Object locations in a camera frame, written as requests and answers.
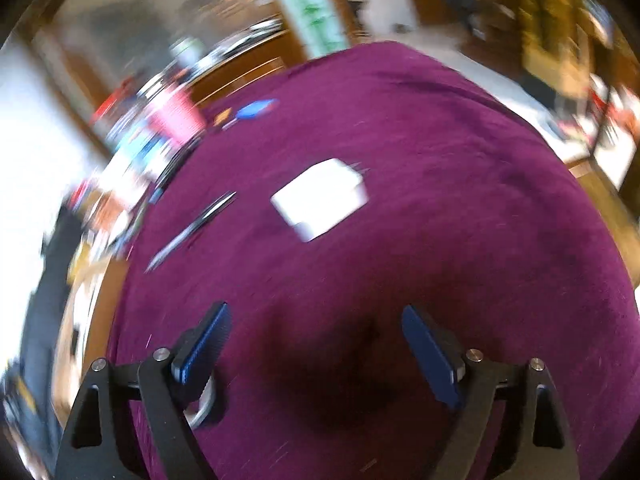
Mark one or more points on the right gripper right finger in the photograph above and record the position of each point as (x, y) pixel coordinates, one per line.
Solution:
(533, 440)

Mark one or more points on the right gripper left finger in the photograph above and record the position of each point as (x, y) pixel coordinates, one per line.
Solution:
(100, 441)

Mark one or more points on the black electrical tape roll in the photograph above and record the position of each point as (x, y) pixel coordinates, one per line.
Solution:
(198, 411)

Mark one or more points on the black sofa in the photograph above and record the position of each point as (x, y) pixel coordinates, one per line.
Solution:
(26, 386)

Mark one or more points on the silver black ballpoint pen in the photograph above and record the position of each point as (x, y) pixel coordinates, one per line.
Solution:
(203, 219)

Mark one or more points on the purple velvet tablecloth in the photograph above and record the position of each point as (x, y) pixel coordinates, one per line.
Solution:
(470, 215)

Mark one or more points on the white card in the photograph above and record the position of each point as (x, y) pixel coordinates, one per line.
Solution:
(320, 198)

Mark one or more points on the pink knit-sleeve bottle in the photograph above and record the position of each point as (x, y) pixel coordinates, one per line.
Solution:
(174, 114)

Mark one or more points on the small orange item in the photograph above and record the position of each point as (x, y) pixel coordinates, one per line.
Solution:
(222, 117)

